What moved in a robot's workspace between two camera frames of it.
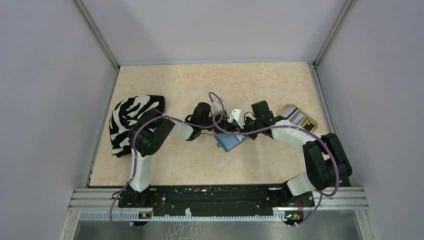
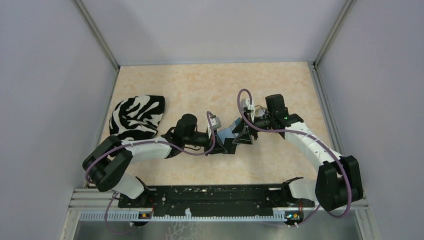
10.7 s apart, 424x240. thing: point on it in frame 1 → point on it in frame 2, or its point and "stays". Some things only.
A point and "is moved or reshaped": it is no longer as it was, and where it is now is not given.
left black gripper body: (220, 126) → (210, 140)
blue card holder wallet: (227, 141) is moved or reshaped
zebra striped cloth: (125, 114) stays
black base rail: (213, 201) stays
